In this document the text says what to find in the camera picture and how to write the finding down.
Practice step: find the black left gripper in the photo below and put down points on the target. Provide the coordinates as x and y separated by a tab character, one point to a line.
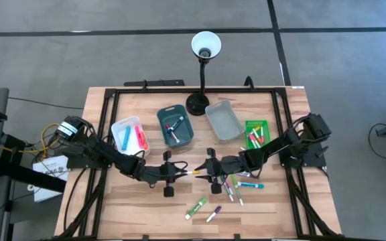
159	174

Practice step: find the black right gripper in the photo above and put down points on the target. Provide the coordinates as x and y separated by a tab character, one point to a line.
230	164

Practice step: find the purple thin marker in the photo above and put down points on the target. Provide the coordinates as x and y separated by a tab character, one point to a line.
229	184

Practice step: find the green thin marker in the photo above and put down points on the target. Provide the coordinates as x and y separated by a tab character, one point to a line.
237	191

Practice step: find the green thick marker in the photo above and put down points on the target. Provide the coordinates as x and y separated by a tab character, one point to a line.
195	208

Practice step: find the dark blue thin marker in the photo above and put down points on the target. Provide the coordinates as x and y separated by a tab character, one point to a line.
245	174

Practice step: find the red Expo whiteboard marker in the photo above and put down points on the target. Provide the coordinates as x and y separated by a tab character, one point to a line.
173	134

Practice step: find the purple cap white marker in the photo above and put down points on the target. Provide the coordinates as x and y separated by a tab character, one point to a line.
214	214

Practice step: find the light blue thick marker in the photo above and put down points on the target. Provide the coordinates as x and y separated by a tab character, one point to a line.
250	185

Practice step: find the orange highlighter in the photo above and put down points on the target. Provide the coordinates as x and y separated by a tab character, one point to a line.
143	140

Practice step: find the dark blue whiteboard marker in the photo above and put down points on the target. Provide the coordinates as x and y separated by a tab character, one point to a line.
179	122

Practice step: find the grey plastic bin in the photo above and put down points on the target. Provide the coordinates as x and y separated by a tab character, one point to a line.
224	122

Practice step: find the pink cap white marker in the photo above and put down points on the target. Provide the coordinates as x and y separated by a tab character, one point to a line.
251	140

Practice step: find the pink highlighter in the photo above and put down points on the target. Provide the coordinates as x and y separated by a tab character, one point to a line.
138	136

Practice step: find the blue highlighter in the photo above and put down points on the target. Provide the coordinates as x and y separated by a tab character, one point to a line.
126	138

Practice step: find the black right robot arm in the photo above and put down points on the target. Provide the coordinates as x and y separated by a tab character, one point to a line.
273	145

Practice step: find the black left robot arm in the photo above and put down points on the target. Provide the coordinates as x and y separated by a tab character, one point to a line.
106	152

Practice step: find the teal plastic bin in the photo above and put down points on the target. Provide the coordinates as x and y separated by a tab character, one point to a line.
179	139

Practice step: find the green mesh plastic basket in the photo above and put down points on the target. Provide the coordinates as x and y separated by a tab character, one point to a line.
250	125

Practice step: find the black desk lamp white shade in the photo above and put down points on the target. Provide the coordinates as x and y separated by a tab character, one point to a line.
198	104

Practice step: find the white plastic bin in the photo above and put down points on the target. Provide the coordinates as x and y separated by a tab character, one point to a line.
131	124

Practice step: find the black table clamp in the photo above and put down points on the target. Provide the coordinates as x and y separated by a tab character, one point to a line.
145	238
237	237
144	87
246	80

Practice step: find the black power strip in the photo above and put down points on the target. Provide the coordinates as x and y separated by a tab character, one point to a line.
156	83

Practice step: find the white label sticker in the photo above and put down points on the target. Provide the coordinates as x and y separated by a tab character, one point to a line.
298	87

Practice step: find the white printed paper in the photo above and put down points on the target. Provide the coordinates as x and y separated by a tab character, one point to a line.
49	190

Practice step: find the black metal stand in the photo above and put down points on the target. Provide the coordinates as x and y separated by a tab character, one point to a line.
29	175

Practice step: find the black aluminium rig frame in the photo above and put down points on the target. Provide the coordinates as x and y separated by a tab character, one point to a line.
196	90

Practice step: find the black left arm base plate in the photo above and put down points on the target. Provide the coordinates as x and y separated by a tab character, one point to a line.
79	163

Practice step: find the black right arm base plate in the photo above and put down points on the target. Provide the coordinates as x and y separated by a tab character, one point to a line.
313	160

